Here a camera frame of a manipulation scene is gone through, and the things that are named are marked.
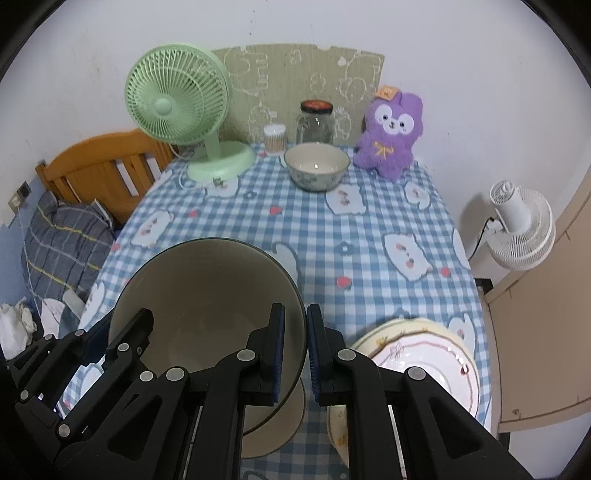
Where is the green desk fan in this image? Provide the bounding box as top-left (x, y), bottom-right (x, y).
top-left (124, 43), bottom-right (256, 182)

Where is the wooden headboard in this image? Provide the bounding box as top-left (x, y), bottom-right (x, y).
top-left (35, 128), bottom-right (179, 225)

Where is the purple plush bunny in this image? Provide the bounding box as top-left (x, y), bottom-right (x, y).
top-left (353, 85), bottom-right (426, 180)

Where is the white red-rimmed plate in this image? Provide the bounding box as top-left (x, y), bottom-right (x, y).
top-left (364, 329), bottom-right (481, 417)

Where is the white standing fan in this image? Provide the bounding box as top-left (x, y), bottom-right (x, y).
top-left (486, 180), bottom-right (557, 272)

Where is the white garment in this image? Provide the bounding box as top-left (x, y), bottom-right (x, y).
top-left (41, 297), bottom-right (86, 340)

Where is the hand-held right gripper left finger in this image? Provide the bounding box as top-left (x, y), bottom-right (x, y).
top-left (54, 303), bottom-right (286, 480)

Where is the black fan power cable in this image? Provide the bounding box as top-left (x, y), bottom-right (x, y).
top-left (466, 214), bottom-right (498, 267)

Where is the grey plaid pillow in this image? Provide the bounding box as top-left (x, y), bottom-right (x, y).
top-left (20, 191), bottom-right (116, 302)

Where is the wall socket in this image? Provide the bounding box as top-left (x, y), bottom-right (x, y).
top-left (8, 182), bottom-right (31, 214)

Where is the glass jar with dark lid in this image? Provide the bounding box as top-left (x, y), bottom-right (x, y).
top-left (295, 99), bottom-right (335, 145)

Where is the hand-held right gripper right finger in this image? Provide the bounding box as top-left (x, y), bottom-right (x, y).
top-left (307, 304), bottom-right (534, 480)

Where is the green patterned board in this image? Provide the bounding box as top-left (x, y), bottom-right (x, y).
top-left (212, 42), bottom-right (386, 144)

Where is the beige door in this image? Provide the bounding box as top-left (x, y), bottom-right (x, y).
top-left (479, 170), bottom-right (591, 435)

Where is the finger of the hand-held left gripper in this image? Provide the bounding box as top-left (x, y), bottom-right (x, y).
top-left (13, 340), bottom-right (160, 445)
top-left (8, 309), bottom-right (154, 385)

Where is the blue checked tablecloth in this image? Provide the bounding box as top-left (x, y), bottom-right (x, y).
top-left (60, 142), bottom-right (493, 480)

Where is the white crumpled cloth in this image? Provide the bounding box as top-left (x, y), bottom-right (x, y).
top-left (0, 302), bottom-right (38, 361)

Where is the cotton swab container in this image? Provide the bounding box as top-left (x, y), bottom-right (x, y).
top-left (263, 123), bottom-right (287, 156)

